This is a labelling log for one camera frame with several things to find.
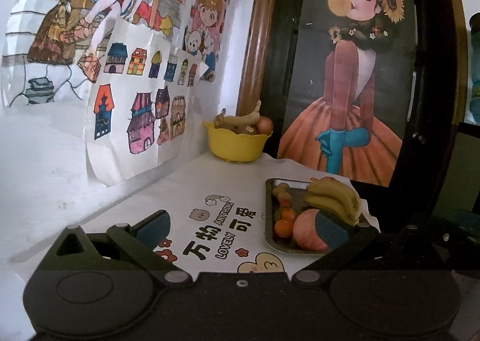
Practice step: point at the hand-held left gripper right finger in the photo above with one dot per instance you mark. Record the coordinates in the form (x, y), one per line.
(332, 230)

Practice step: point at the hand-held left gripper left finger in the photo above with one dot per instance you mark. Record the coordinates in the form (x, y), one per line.
(153, 228)

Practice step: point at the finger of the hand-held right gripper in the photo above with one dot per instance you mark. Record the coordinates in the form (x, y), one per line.
(437, 232)

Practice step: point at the yellow banana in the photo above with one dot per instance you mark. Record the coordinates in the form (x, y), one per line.
(330, 208)
(330, 189)

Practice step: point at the large pink apple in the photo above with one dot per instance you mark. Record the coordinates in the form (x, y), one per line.
(305, 230)

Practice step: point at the orange tangerine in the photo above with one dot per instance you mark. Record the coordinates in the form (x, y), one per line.
(283, 228)
(288, 214)

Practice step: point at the metal tray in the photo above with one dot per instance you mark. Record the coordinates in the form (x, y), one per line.
(272, 213)

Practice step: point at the houses drawing paper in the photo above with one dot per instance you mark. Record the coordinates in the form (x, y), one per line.
(120, 153)

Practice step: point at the yellow plastic bowl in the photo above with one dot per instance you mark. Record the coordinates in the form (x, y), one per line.
(236, 146)

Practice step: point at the red-brown round fruit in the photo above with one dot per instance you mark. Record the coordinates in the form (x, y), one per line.
(264, 125)

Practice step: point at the brown banana with sticker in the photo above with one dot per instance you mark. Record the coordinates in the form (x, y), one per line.
(245, 128)

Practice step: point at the spotted banana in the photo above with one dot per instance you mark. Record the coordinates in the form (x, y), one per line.
(240, 119)

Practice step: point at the girl in dress poster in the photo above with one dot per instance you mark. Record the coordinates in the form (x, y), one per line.
(348, 82)

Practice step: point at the girl with bear drawing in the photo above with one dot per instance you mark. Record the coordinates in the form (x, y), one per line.
(210, 19)

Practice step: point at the coloured figures drawing paper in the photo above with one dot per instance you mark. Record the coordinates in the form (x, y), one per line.
(75, 7)

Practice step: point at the dark wooden door frame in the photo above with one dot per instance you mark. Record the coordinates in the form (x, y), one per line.
(435, 82)

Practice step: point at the brown wooden frame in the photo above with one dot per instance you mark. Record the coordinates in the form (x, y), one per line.
(258, 34)

